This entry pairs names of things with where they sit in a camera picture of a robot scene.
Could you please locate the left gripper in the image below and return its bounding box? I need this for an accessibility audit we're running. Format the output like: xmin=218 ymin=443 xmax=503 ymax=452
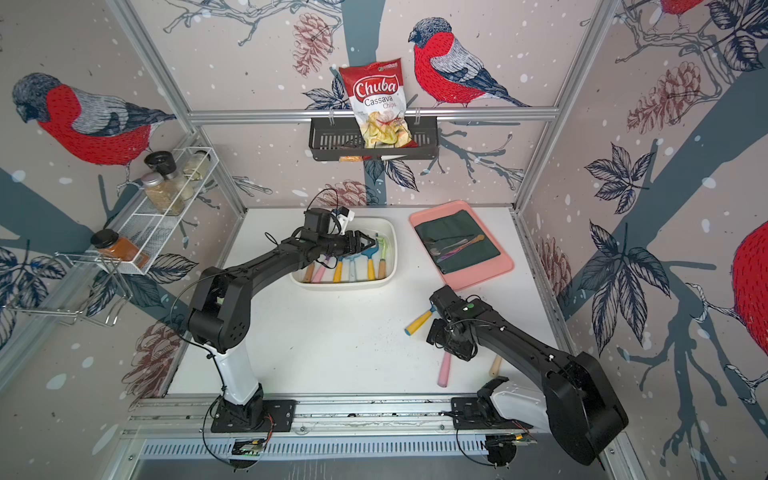
xmin=318 ymin=230 xmax=376 ymax=257

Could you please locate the blue claw rake yellow handle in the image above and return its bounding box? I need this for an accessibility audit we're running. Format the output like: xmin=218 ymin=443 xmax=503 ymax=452
xmin=362 ymin=245 xmax=379 ymax=281

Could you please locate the purple rake pink handle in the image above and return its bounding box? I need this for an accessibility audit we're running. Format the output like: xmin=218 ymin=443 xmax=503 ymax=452
xmin=437 ymin=352 xmax=452 ymax=388
xmin=310 ymin=257 xmax=329 ymax=283

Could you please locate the light blue rake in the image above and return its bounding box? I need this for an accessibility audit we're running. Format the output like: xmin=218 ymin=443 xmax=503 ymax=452
xmin=348 ymin=255 xmax=358 ymax=283

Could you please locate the teal rake yellow handle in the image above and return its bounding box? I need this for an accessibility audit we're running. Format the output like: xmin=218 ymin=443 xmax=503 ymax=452
xmin=404 ymin=305 xmax=436 ymax=336

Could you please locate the green rake wooden handle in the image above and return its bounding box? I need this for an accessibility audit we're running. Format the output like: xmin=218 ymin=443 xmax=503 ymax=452
xmin=302 ymin=262 xmax=315 ymax=283

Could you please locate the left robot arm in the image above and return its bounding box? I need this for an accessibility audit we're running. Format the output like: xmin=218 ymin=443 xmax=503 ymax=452
xmin=187 ymin=228 xmax=377 ymax=406

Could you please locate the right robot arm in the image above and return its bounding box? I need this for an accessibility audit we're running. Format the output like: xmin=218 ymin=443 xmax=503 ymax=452
xmin=427 ymin=285 xmax=629 ymax=465

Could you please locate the white storage box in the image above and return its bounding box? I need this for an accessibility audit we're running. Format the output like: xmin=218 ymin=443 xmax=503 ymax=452
xmin=289 ymin=217 xmax=398 ymax=292

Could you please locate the Chuba cassava chips bag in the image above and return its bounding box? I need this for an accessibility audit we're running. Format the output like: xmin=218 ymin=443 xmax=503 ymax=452
xmin=340 ymin=59 xmax=416 ymax=149

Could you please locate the clear spice jar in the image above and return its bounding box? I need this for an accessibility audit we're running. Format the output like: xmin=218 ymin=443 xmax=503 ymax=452
xmin=182 ymin=150 xmax=211 ymax=182

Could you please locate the silver lid spice jar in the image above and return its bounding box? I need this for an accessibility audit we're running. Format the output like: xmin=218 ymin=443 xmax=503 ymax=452
xmin=141 ymin=172 xmax=184 ymax=216

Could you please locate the black lid spice jar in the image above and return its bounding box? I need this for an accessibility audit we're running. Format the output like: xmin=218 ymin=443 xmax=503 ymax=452
xmin=144 ymin=151 xmax=177 ymax=178

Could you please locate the orange spice jar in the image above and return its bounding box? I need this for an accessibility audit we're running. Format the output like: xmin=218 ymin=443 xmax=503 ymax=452
xmin=91 ymin=229 xmax=149 ymax=268

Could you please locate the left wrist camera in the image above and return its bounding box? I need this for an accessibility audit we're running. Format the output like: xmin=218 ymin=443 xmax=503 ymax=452
xmin=303 ymin=207 xmax=355 ymax=235

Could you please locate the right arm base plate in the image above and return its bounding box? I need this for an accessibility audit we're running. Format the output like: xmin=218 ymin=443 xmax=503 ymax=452
xmin=446 ymin=376 xmax=533 ymax=430

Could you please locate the black wall basket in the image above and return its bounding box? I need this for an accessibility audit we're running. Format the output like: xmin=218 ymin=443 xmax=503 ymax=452
xmin=308 ymin=116 xmax=439 ymax=161

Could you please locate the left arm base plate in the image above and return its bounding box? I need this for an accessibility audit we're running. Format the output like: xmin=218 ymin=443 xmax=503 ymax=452
xmin=211 ymin=397 xmax=297 ymax=433

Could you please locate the white wire spice rack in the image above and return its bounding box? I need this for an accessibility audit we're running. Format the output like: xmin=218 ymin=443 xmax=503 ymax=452
xmin=104 ymin=146 xmax=219 ymax=275

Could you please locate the wire cup holder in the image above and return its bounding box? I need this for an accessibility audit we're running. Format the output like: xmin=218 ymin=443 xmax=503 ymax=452
xmin=1 ymin=252 xmax=133 ymax=327

